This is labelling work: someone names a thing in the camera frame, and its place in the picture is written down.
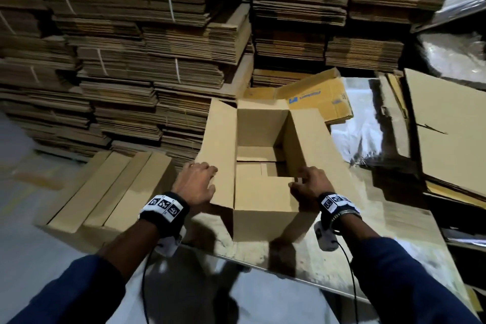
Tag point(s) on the person's right hand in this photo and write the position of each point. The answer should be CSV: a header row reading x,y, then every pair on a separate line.
x,y
315,183

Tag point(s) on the person's left hand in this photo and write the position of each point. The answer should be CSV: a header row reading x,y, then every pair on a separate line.
x,y
194,183

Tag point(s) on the person's left forearm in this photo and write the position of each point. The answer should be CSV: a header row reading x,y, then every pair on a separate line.
x,y
76,282

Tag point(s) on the person's right forearm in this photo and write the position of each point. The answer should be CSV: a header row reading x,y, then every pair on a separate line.
x,y
410,282

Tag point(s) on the pile of brown cartons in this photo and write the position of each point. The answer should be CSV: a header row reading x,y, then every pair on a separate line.
x,y
448,130

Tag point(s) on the stacks of flat cardboard bundles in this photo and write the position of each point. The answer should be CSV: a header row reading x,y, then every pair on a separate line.
x,y
106,54

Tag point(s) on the black right wrist band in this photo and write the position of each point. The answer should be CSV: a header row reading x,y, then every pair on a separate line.
x,y
339,210

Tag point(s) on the black wrist band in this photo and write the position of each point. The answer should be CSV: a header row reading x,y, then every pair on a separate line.
x,y
339,210
164,213

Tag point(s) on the black left wrist band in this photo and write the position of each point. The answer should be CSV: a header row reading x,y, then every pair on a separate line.
x,y
164,213

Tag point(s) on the white plastic sack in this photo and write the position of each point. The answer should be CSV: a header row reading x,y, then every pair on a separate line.
x,y
361,122

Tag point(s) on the yellow carton with blue print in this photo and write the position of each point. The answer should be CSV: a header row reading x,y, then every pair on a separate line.
x,y
319,96

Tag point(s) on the plywood work board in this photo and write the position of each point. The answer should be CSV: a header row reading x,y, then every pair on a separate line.
x,y
395,236

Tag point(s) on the clear plastic sheet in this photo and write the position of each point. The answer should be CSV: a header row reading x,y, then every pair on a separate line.
x,y
455,58

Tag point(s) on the pale flat board bundle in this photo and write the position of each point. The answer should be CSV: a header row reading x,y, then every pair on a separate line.
x,y
455,5

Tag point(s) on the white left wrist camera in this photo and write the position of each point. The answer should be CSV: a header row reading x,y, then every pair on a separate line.
x,y
171,244

